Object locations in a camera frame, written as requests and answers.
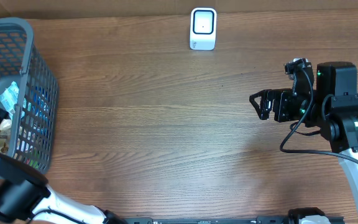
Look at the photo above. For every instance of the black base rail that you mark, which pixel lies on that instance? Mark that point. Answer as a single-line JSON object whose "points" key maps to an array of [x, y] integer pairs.
{"points": [[294, 216]]}

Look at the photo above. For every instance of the grey plastic shopping basket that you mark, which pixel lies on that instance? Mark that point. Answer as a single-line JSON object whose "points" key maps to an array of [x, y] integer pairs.
{"points": [[21, 62]]}

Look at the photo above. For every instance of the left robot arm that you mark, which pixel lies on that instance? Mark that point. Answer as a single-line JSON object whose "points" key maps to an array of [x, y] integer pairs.
{"points": [[26, 195]]}

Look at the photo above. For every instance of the white barcode scanner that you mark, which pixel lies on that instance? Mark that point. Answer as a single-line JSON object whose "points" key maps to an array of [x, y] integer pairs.
{"points": [[203, 28]]}

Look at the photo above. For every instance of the green snack bag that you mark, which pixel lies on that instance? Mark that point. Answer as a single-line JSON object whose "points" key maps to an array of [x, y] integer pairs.
{"points": [[34, 162]]}

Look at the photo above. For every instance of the beige nut snack bag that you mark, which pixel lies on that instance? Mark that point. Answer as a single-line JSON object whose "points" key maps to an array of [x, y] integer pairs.
{"points": [[5, 135]]}

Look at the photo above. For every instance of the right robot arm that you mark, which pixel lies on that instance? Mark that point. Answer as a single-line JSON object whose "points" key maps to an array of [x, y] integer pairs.
{"points": [[325, 98]]}

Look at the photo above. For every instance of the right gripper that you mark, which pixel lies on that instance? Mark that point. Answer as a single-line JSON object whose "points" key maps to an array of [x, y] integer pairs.
{"points": [[280, 97]]}

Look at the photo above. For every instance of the blue Oreo cookie pack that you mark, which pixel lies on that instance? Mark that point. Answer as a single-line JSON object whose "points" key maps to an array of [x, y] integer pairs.
{"points": [[37, 113]]}

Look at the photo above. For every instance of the light blue snack packet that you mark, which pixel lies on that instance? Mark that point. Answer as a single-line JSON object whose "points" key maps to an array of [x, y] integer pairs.
{"points": [[10, 97]]}

